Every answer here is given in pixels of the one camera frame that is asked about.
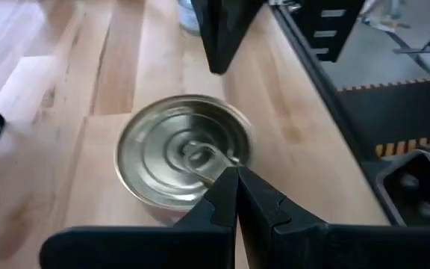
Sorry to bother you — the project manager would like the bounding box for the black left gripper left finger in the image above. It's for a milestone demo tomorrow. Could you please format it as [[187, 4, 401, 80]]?
[[38, 166, 240, 269]]

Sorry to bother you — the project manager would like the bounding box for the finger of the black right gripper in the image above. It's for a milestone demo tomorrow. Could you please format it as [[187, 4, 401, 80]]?
[[190, 0, 229, 75], [220, 0, 267, 75]]

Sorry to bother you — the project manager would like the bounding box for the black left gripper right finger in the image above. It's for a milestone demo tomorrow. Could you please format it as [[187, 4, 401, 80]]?
[[237, 166, 430, 269]]

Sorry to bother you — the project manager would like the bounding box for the black case with grey slots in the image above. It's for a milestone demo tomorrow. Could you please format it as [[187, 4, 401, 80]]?
[[296, 0, 367, 63]]

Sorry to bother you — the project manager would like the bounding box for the teal and white patterned cloth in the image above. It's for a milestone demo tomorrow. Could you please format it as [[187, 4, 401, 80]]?
[[360, 0, 412, 33]]

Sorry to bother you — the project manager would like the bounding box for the silver rail bracket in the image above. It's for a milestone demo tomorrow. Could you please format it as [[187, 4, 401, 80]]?
[[269, 0, 302, 12]]

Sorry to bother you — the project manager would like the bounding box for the grey table-level camera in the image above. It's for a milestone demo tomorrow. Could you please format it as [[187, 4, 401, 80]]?
[[360, 147, 430, 229]]

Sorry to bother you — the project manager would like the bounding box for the black aluminium table frame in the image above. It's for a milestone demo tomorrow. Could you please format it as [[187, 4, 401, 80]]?
[[269, 0, 391, 227]]

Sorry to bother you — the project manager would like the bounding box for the black floor cable ramp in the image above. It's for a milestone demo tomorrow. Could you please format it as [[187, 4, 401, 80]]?
[[336, 76, 430, 161]]

